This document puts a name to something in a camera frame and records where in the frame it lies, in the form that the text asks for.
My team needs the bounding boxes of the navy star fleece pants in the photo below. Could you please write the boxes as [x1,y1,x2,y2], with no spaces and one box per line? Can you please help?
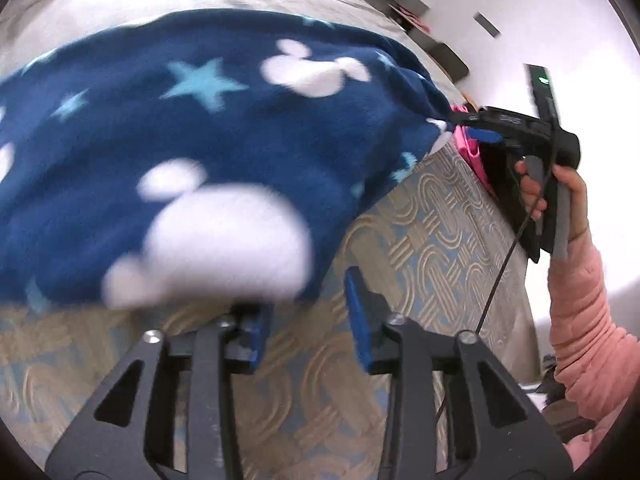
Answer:
[1,9,450,309]

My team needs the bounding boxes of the patterned grey bedspread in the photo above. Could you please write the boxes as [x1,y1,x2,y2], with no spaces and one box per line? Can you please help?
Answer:
[1,0,538,479]

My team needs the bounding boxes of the person right hand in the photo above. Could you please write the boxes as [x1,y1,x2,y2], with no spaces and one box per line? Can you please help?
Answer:
[513,159,592,244]

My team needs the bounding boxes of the pink sleeved right forearm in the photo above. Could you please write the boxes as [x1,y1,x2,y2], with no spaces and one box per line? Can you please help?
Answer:
[548,231,639,468]

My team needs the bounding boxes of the pink garment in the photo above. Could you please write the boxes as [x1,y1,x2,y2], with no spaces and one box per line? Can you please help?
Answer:
[452,126,496,197]

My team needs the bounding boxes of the black cable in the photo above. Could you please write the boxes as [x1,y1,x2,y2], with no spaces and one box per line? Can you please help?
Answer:
[433,109,564,426]

